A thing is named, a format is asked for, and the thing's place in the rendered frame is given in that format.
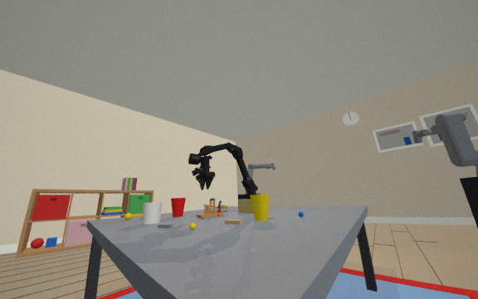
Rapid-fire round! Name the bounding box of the white cup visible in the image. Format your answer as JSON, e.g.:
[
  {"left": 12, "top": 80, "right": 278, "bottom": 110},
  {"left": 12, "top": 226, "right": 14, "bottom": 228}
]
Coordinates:
[{"left": 142, "top": 203, "right": 163, "bottom": 224}]

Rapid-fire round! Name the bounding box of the red plastic cup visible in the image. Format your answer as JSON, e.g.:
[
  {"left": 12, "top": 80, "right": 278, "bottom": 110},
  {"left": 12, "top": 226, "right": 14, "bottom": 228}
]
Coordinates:
[{"left": 171, "top": 198, "right": 186, "bottom": 218}]

